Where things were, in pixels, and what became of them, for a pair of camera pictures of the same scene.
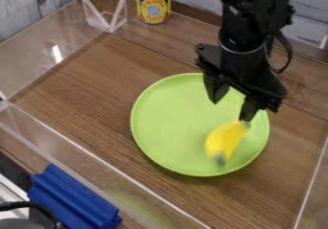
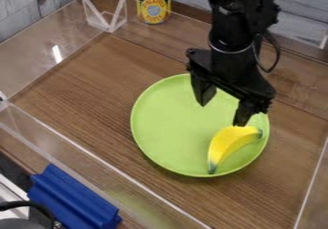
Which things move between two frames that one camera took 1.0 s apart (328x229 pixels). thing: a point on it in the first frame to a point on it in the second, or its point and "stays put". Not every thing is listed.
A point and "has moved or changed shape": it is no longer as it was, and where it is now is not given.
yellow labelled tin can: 155,9 stays put
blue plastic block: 76,206 stays put
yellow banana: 224,140 has moved or changed shape
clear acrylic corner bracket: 107,20 stays put
